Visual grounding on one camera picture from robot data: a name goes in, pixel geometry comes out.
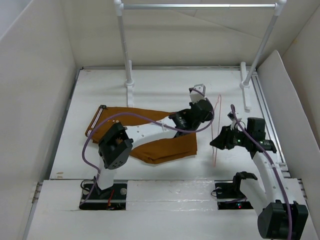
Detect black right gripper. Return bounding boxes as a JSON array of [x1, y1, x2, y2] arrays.
[[209, 124, 251, 150]]

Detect pink wire hanger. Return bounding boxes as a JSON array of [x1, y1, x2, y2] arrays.
[[211, 93, 222, 168]]

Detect brown trousers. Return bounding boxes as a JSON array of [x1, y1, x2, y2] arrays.
[[85, 105, 198, 165]]

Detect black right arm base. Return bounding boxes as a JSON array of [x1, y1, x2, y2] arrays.
[[211, 171, 258, 210]]

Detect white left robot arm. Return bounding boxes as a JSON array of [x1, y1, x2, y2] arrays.
[[94, 98, 214, 199]]

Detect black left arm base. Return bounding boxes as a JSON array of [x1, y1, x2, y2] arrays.
[[79, 179, 128, 211]]

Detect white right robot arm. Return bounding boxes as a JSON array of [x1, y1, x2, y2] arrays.
[[210, 117, 309, 240]]

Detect white foam board strip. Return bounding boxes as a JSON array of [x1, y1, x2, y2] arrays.
[[126, 179, 218, 212]]

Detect silver white clothes rack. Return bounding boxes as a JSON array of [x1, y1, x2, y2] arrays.
[[111, 0, 287, 113]]

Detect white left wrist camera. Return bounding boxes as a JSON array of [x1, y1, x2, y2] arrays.
[[189, 83, 206, 103]]

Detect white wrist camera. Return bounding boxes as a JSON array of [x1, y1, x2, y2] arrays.
[[189, 83, 206, 103], [227, 111, 242, 130]]

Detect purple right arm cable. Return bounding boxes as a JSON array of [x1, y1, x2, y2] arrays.
[[229, 104, 293, 240]]

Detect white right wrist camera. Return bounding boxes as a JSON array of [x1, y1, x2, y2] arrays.
[[227, 111, 242, 130]]

